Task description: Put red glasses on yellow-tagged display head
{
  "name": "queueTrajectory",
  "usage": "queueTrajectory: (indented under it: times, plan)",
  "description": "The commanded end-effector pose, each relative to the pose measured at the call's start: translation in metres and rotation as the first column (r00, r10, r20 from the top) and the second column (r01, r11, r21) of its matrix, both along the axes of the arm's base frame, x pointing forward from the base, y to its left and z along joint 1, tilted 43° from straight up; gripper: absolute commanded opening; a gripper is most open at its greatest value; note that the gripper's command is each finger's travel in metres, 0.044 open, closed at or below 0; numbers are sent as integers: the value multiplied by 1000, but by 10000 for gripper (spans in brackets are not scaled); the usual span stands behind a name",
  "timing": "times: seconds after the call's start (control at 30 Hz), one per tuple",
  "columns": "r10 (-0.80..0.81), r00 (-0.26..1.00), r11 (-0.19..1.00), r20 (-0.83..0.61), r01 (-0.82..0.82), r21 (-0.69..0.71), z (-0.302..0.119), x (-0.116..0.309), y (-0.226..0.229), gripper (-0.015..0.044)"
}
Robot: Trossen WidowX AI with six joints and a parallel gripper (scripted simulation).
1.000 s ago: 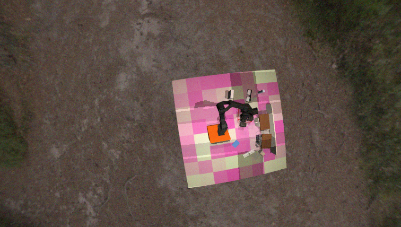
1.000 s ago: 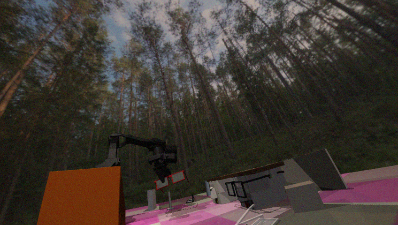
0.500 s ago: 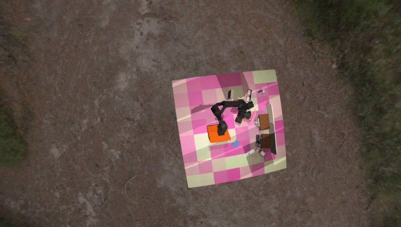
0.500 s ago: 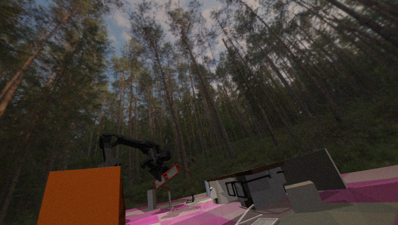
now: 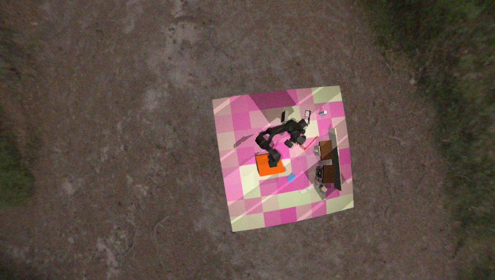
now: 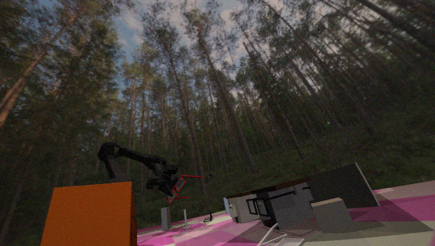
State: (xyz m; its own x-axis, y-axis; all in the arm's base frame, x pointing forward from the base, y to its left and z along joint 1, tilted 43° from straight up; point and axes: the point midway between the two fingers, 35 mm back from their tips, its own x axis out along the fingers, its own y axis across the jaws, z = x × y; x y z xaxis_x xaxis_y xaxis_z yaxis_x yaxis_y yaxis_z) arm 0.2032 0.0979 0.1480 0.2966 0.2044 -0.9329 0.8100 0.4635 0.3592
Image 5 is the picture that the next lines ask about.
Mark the blue flat square tile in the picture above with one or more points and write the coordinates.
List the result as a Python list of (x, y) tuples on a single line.
[(290, 177)]

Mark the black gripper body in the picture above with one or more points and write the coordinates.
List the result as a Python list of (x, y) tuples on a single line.
[(289, 143)]

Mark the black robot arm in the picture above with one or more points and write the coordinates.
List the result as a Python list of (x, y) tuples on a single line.
[(291, 127)]

